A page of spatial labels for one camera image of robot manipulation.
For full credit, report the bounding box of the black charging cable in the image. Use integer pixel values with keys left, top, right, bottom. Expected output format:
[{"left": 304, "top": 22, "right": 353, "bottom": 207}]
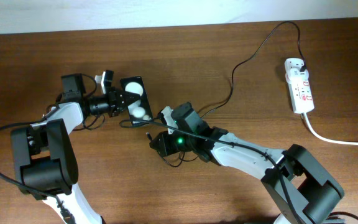
[{"left": 145, "top": 20, "right": 307, "bottom": 168}]

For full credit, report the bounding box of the white power strip cord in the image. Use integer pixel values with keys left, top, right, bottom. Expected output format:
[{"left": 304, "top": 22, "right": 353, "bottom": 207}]
[{"left": 300, "top": 112, "right": 358, "bottom": 148}]

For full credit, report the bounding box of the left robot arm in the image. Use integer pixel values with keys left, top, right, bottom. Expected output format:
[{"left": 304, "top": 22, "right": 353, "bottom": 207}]
[{"left": 11, "top": 70, "right": 144, "bottom": 223}]

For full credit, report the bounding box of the white power strip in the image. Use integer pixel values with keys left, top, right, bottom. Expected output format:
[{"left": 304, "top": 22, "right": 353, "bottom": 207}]
[{"left": 285, "top": 68, "right": 314, "bottom": 114}]

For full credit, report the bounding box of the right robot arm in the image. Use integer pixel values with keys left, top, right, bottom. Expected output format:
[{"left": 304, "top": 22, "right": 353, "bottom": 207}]
[{"left": 150, "top": 102, "right": 344, "bottom": 223}]

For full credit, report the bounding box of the black smartphone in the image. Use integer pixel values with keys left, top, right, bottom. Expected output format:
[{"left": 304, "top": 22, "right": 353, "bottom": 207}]
[{"left": 120, "top": 76, "right": 154, "bottom": 126}]

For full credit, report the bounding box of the white USB charger adapter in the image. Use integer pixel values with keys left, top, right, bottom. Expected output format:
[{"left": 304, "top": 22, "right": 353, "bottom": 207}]
[{"left": 284, "top": 58, "right": 309, "bottom": 81}]

